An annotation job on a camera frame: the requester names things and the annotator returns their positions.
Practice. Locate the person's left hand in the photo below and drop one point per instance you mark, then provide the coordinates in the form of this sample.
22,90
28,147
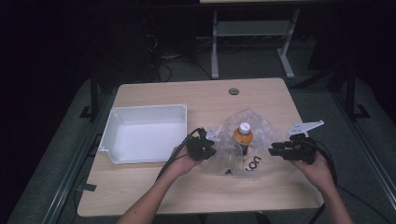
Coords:
182,163

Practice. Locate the clear plastic bag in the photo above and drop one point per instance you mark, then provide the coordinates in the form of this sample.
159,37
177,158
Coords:
264,140

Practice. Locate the orange drink bottle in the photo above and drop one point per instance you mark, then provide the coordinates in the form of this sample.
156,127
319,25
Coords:
243,138

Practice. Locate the white metal desk frame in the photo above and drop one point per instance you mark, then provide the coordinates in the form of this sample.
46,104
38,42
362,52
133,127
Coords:
252,28

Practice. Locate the black tape strip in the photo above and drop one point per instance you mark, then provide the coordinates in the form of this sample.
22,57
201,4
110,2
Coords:
87,187

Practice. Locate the white plastic bin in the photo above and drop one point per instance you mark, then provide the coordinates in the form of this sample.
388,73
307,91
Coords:
146,137

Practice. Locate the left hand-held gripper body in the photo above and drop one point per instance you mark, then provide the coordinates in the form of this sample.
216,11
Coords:
199,147

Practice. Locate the aluminium floor rail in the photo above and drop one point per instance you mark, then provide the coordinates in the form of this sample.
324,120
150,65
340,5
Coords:
370,155
71,174

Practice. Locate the grey round table grommet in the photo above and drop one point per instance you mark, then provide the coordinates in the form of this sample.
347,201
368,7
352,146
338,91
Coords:
233,91

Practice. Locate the person's right hand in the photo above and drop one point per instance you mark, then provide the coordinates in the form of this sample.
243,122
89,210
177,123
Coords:
316,174

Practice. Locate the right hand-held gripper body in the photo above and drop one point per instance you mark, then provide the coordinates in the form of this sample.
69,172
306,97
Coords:
300,151

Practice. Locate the black metal stand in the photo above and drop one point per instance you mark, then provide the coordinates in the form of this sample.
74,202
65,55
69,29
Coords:
351,93
94,93

